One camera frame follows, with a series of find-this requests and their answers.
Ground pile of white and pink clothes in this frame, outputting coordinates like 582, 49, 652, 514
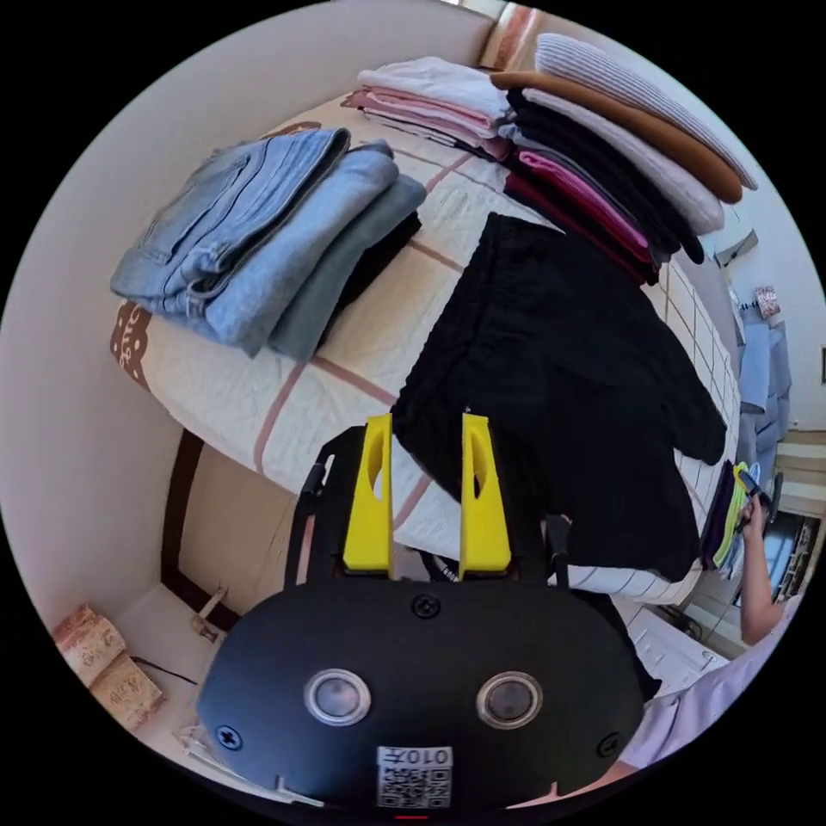
348, 56, 517, 163

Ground white drawer cabinet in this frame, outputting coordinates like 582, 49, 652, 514
629, 570, 737, 685

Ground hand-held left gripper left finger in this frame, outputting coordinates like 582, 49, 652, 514
342, 412, 395, 576

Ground floral patterned carton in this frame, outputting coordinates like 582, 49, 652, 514
54, 603, 127, 687
89, 655, 167, 734

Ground small pile of green and purple clothes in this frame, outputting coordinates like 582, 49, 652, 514
700, 459, 753, 572

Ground hanging blue clothes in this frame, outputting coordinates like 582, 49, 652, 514
735, 283, 795, 465

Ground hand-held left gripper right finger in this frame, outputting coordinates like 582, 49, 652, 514
458, 412, 514, 576

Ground bed with checked quilt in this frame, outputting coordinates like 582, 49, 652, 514
109, 89, 743, 607

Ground tall pile of mixed clothes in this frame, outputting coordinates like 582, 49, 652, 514
490, 32, 761, 287

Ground person's right forearm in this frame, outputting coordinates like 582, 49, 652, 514
738, 526, 787, 646

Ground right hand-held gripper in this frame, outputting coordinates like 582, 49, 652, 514
735, 465, 773, 512

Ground person's body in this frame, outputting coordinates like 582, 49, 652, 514
616, 593, 808, 770

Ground pile of blue jeans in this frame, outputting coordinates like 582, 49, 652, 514
109, 127, 428, 360

